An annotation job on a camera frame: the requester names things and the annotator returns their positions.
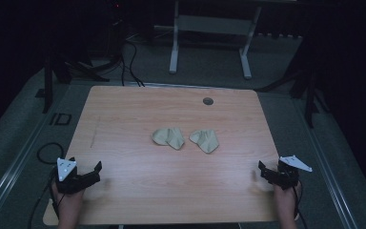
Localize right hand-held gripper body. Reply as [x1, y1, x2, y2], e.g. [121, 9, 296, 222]
[274, 155, 314, 191]

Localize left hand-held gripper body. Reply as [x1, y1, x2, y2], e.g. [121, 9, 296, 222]
[53, 156, 92, 196]

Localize beige sock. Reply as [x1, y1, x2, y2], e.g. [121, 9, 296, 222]
[152, 127, 186, 151]
[189, 128, 220, 155]

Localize person's right hand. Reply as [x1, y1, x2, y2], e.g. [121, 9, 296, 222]
[273, 181, 302, 208]

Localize person's left hand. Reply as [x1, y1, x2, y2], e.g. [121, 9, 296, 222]
[51, 181, 86, 209]

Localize black metal stand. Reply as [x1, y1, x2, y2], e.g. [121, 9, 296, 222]
[256, 31, 331, 129]
[34, 18, 111, 115]

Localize black looped floor cable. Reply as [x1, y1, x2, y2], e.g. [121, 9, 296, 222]
[27, 141, 66, 229]

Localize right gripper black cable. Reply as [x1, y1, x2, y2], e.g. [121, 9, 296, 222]
[293, 180, 309, 229]

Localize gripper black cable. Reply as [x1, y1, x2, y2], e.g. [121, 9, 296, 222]
[293, 180, 309, 229]
[48, 168, 67, 220]

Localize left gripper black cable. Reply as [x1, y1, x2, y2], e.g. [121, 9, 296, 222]
[48, 168, 67, 220]

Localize metal floor rail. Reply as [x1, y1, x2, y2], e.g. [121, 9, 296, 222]
[0, 83, 89, 223]
[290, 96, 360, 229]

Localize black cables on floor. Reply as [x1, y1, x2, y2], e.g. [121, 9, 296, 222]
[119, 39, 147, 88]

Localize white metal desk frame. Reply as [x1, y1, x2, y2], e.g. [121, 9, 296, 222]
[153, 0, 263, 80]

